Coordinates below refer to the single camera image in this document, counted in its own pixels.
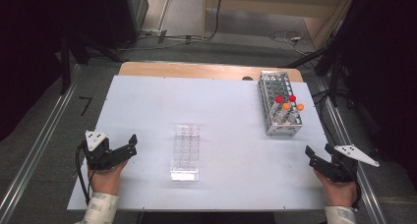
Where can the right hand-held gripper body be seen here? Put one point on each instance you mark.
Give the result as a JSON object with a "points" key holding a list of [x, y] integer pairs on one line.
{"points": [[342, 170]]}

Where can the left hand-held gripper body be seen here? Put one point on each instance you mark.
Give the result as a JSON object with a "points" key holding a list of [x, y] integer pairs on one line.
{"points": [[98, 158]]}

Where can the orange-capped test tube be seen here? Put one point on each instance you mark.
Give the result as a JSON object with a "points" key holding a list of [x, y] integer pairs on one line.
{"points": [[300, 107], [286, 106]]}

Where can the clear plastic tube rack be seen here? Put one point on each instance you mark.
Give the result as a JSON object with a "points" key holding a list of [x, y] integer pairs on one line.
{"points": [[185, 152]]}

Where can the red-capped test tube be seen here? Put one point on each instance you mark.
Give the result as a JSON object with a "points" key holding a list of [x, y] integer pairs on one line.
{"points": [[278, 99], [292, 98]]}

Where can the metal test tube rack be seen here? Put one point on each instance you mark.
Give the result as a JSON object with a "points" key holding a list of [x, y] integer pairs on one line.
{"points": [[275, 86]]}

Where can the person's left hand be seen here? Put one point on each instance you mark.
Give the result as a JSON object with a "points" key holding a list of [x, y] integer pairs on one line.
{"points": [[105, 181]]}

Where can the person's right hand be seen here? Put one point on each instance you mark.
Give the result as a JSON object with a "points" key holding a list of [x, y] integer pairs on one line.
{"points": [[341, 194]]}

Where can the black stand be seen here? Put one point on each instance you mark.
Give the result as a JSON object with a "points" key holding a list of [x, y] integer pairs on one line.
{"points": [[334, 76], [65, 70]]}

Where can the white board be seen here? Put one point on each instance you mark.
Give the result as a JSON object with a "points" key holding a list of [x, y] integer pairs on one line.
{"points": [[229, 158]]}

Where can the wooden table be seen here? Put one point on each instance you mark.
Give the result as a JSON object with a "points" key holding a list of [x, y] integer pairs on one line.
{"points": [[196, 70]]}

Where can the grey power strip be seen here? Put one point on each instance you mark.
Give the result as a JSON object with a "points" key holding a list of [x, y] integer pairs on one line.
{"points": [[152, 32]]}

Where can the black cabinet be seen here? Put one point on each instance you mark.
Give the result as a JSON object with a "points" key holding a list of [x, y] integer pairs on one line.
{"points": [[124, 14]]}

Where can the wooden furniture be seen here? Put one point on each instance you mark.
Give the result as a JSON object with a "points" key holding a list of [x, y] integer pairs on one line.
{"points": [[278, 1]]}

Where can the aluminium rail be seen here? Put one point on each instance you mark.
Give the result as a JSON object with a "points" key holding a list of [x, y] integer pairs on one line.
{"points": [[39, 135], [367, 184]]}

